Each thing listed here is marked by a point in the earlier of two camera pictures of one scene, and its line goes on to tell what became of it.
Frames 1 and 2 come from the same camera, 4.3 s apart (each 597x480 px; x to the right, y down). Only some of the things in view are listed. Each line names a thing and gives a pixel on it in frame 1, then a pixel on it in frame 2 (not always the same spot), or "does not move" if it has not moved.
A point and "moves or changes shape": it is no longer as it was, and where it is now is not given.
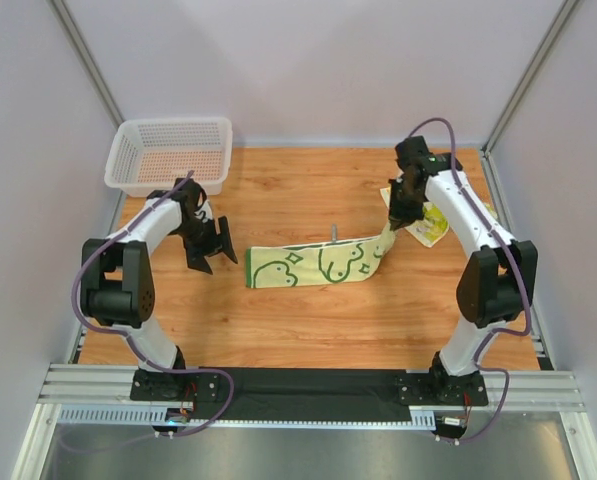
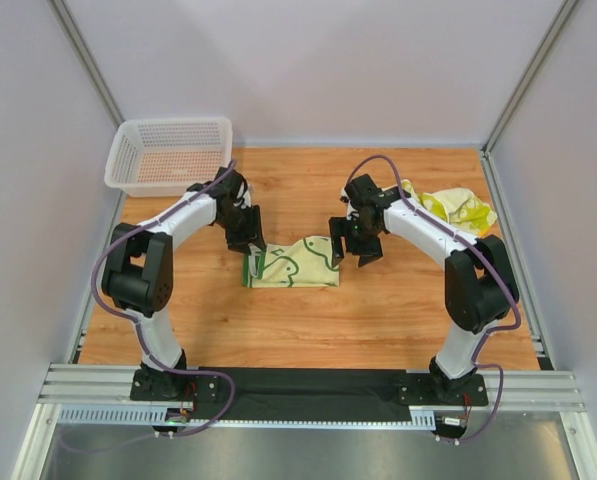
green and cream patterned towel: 302,264 moves or changes shape
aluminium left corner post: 76,41 does not move
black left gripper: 208,244 to 244,233
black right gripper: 404,214 to 354,238
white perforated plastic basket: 147,154 does not move
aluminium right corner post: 492,183 does not move
